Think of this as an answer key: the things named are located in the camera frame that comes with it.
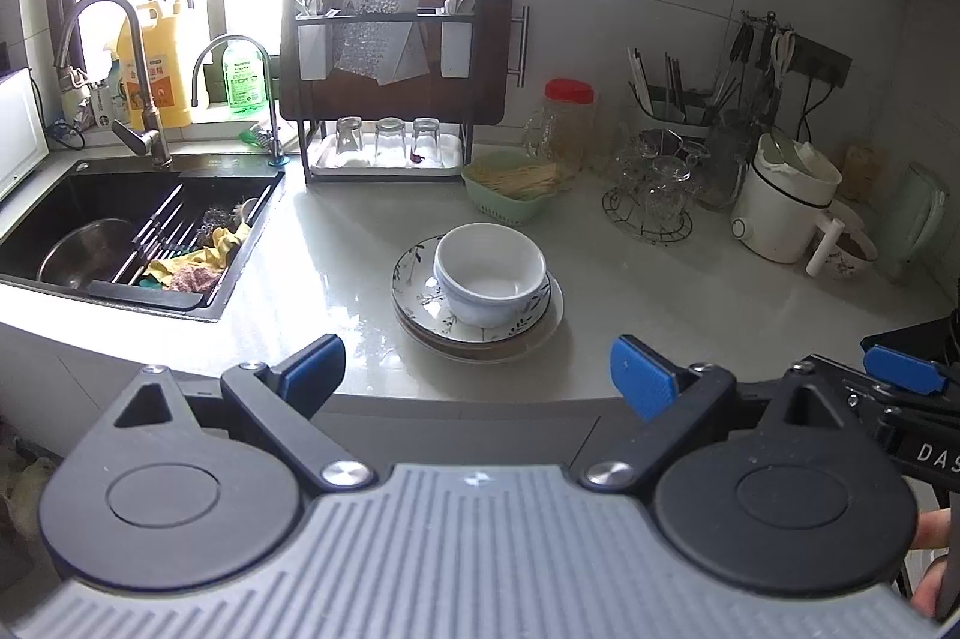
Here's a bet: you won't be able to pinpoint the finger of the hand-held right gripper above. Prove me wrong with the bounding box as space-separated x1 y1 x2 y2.
813 356 902 404
862 344 950 395

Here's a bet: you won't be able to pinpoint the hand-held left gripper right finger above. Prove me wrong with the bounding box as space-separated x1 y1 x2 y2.
583 334 848 503

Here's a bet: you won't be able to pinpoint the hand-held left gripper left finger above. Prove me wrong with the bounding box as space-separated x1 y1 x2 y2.
112 334 378 494

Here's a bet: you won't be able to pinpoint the white plate with leaf print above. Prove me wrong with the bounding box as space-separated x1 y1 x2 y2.
396 279 560 353

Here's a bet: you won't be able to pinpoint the floral plate with dark rim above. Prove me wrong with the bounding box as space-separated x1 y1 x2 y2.
391 235 553 344

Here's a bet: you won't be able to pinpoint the light blue bowl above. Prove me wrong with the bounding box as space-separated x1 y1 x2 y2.
433 223 548 327

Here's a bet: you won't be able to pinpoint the person's right hand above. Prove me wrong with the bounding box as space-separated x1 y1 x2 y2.
910 508 959 619

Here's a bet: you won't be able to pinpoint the black stove top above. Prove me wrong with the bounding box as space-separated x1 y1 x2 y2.
862 307 960 356

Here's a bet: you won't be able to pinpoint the printed bowl with brown food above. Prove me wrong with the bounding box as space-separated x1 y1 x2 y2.
821 204 878 281

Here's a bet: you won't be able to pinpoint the pale green electric kettle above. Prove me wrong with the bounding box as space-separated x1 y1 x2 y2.
877 161 947 284

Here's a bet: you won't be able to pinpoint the pink dish cloth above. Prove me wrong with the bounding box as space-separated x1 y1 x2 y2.
169 268 223 294

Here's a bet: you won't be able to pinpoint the yellow dish cloth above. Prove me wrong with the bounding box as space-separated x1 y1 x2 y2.
146 223 252 281

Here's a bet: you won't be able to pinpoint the white electric cooking pot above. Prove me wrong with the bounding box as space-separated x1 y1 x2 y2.
731 133 845 277

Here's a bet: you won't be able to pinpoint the steel wool scrubber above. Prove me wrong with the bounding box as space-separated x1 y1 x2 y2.
196 202 241 232

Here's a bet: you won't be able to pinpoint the cluster of clear glass cups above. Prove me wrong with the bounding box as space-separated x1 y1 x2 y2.
611 125 710 224

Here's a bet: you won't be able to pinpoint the yellow food packet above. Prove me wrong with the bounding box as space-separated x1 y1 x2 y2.
844 140 886 201

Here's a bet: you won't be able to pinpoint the green plastic basket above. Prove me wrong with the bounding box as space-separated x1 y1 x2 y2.
461 151 575 226

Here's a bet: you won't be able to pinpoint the black sink drain rack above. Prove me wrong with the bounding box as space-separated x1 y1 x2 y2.
88 181 275 311

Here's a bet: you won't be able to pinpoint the tall glass pitcher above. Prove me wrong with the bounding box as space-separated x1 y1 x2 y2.
701 118 758 211

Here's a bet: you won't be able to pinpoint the bundle of bamboo sticks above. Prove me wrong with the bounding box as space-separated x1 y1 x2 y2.
476 161 563 197

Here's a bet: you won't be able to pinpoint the green white chopstick holder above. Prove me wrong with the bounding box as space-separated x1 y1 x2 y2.
634 88 725 146

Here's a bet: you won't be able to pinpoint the white drip tray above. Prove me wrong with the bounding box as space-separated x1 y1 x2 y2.
310 130 463 179

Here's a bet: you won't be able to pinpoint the clear glass mug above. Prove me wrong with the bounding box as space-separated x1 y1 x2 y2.
523 110 563 160

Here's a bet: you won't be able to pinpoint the small steel faucet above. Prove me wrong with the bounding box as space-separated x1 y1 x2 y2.
191 35 286 161

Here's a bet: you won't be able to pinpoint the clear jar with red lid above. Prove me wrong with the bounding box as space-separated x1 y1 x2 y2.
544 78 597 171

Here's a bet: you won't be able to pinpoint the steel pot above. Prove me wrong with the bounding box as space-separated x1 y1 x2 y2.
36 217 137 292

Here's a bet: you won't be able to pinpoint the black kitchen sink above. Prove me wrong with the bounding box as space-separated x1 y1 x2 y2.
0 159 286 322

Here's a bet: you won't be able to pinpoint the bundle of chopsticks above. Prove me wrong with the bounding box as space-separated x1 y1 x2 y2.
628 46 687 119

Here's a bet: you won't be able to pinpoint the green bottle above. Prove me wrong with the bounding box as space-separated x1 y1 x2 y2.
223 37 269 113

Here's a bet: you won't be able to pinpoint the tall steel faucet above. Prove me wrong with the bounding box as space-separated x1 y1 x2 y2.
54 0 173 169

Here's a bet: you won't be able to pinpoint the white utensil cup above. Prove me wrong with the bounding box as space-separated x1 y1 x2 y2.
440 16 476 79
298 20 331 81

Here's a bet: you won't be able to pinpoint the row of hanging kitchen utensils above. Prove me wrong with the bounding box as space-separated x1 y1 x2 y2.
724 9 800 115

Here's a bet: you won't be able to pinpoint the yellow detergent jug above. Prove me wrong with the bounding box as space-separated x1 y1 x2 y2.
116 0 194 131

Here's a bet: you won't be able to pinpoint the clear dotted plastic bag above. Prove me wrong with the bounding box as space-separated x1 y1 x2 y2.
332 0 430 86

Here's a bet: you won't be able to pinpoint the dark wooden cutting board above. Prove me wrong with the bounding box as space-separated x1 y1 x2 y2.
279 0 532 124

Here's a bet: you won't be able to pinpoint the black metal dish rack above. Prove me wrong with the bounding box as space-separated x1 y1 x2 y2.
281 0 481 184

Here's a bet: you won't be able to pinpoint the white plastic board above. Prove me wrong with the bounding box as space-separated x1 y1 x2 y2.
0 69 50 202

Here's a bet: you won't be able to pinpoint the round wire cup rack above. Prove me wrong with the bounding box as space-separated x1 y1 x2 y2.
601 189 695 247

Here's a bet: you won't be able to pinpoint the black power cable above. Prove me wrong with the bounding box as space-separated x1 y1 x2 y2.
797 80 823 142

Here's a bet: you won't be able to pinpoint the black wall power strip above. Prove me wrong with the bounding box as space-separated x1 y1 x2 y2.
772 35 854 86

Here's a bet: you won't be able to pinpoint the white handled kitchen scissors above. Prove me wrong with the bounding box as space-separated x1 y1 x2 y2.
772 28 798 77

